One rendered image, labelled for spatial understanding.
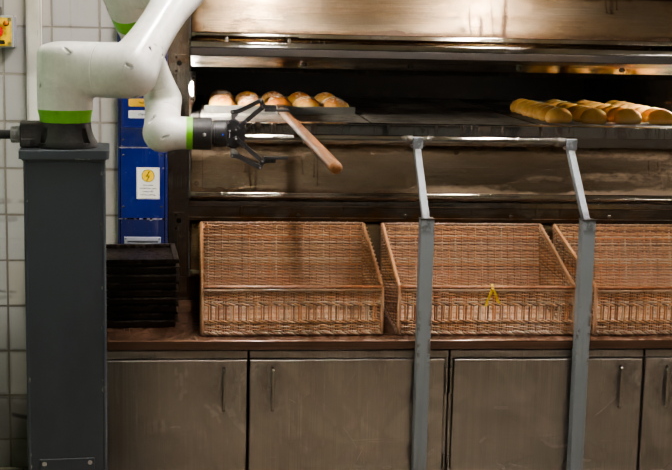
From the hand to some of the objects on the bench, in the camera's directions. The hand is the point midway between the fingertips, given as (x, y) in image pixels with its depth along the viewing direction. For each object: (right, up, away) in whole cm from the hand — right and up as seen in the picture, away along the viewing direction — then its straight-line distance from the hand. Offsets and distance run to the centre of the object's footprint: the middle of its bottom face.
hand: (284, 134), depth 358 cm
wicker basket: (-1, -56, +41) cm, 69 cm away
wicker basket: (+118, -57, +52) cm, 140 cm away
